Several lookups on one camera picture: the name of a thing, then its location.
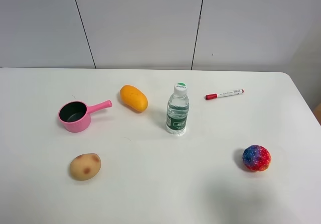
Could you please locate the beige toy potato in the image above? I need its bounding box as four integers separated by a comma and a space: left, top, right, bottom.
69, 153, 101, 181

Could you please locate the clear water bottle green label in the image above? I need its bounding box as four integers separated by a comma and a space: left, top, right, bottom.
166, 82, 190, 136

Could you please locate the red blue spotted ball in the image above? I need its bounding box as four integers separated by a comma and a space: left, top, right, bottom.
242, 145, 271, 172

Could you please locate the orange toy mango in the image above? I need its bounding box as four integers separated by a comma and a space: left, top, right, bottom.
120, 85, 148, 113

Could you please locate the red whiteboard marker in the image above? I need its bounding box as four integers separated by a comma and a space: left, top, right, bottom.
205, 89, 244, 100

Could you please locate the pink toy saucepan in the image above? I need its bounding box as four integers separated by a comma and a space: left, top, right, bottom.
58, 100, 112, 133

